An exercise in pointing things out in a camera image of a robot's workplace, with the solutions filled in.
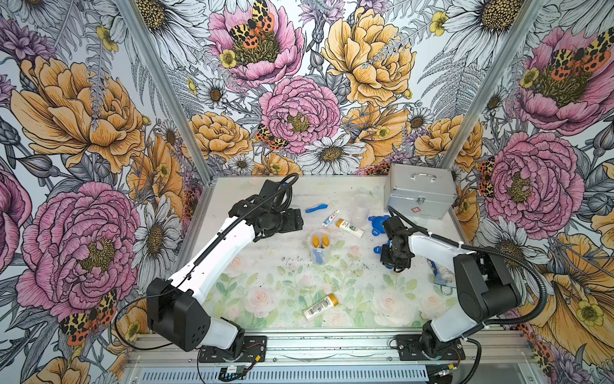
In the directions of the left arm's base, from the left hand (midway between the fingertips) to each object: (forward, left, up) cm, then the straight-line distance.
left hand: (290, 231), depth 80 cm
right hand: (-5, -36, -18) cm, 40 cm away
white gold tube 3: (+1, -12, -8) cm, 14 cm away
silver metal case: (+22, -53, -6) cm, 58 cm away
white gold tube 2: (+1, -9, -8) cm, 12 cm away
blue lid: (+3, -34, -19) cm, 38 cm away
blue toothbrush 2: (-2, -10, -12) cm, 16 cm away
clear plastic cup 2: (-1, -10, -9) cm, 14 cm away
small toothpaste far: (+17, -14, -18) cm, 29 cm away
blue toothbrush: (+25, -10, -19) cm, 33 cm away
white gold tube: (+12, -23, -16) cm, 30 cm away
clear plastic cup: (+14, -26, -7) cm, 30 cm away
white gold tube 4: (-19, -10, -16) cm, 27 cm away
